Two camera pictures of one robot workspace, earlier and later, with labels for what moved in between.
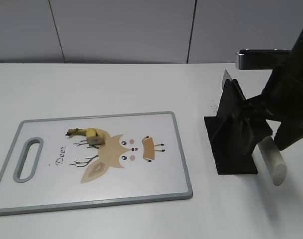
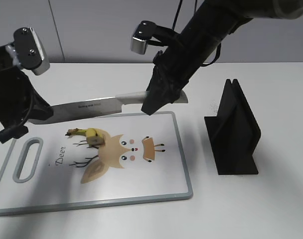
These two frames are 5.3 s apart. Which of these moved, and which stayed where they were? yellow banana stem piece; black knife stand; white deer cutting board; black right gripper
Moved: black right gripper
Stayed: yellow banana stem piece; black knife stand; white deer cutting board
